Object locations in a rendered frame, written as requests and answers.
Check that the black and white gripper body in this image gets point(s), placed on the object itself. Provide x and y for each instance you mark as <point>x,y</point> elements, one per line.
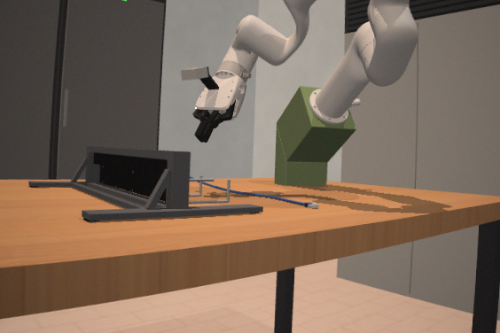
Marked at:
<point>232,89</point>

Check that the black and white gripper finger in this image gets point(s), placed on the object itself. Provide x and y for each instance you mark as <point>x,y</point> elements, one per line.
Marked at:
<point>213,121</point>
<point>201,115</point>

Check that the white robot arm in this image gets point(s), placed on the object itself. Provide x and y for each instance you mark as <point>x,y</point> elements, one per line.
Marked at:
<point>394,37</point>

